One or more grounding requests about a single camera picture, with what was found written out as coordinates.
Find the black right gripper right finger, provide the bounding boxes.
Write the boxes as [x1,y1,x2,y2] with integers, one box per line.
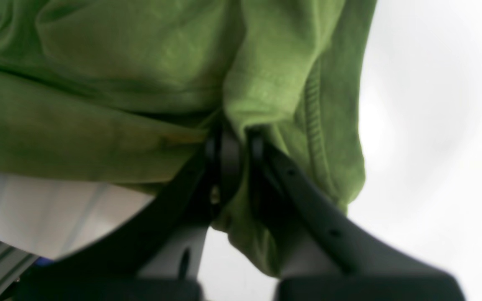
[247,128,465,301]

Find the green T-shirt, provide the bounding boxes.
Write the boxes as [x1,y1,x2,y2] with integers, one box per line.
[0,0,379,278]

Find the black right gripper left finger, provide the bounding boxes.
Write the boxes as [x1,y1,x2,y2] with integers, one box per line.
[14,125,242,301]

